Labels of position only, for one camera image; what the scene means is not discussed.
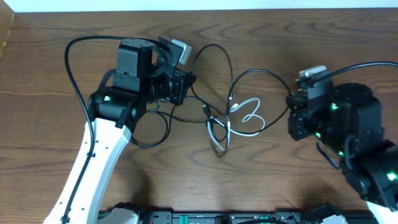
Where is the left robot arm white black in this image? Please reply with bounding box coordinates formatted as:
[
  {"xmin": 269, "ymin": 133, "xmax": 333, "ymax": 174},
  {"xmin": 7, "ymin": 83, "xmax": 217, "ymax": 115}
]
[{"xmin": 44, "ymin": 37, "xmax": 196, "ymax": 223}]

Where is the white USB cable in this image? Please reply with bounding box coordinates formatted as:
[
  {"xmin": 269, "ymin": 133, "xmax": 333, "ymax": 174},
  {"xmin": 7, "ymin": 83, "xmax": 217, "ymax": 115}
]
[{"xmin": 206, "ymin": 97, "xmax": 267, "ymax": 152}]

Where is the thin black cable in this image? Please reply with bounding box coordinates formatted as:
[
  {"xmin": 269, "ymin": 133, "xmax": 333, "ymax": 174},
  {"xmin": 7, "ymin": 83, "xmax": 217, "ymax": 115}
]
[{"xmin": 129, "ymin": 44, "xmax": 234, "ymax": 149}]

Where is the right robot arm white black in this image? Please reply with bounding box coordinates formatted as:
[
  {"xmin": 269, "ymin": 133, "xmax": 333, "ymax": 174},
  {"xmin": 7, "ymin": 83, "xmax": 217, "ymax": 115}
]
[{"xmin": 286, "ymin": 80, "xmax": 397, "ymax": 223}]

